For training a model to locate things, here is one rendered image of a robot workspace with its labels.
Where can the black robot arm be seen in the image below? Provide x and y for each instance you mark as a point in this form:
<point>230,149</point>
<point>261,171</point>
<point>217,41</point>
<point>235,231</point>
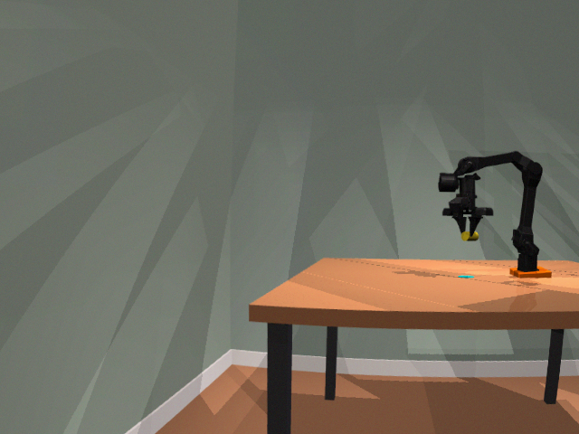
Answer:
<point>523,238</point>

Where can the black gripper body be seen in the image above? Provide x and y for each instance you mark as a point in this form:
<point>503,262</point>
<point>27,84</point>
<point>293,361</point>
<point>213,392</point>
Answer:
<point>475,212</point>

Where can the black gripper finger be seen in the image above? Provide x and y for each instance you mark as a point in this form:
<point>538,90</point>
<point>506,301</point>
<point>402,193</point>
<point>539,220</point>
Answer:
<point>462,221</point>
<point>473,223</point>

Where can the yellow cylinder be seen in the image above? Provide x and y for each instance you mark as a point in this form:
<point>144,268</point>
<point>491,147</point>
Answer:
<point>465,236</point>

